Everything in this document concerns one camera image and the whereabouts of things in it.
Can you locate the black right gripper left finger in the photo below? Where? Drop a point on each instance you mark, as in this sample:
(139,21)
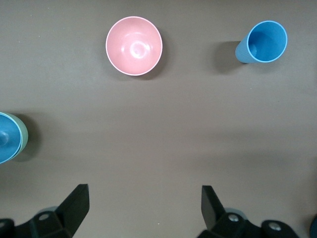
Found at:
(73,210)

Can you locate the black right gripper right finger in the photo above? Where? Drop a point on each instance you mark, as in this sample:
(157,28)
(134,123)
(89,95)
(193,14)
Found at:
(214,215)

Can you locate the mint green bowl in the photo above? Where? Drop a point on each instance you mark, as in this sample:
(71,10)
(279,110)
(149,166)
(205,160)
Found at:
(24,138)

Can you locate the blue bowl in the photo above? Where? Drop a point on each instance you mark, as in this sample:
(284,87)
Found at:
(8,138)

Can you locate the pink bowl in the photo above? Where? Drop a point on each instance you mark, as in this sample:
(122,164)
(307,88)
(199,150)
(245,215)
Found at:
(133,45)

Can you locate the dark blue object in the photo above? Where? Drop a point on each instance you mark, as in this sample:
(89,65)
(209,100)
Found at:
(314,229)

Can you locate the blue ribbed cup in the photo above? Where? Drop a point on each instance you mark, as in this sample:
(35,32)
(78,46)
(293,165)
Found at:
(266,41)

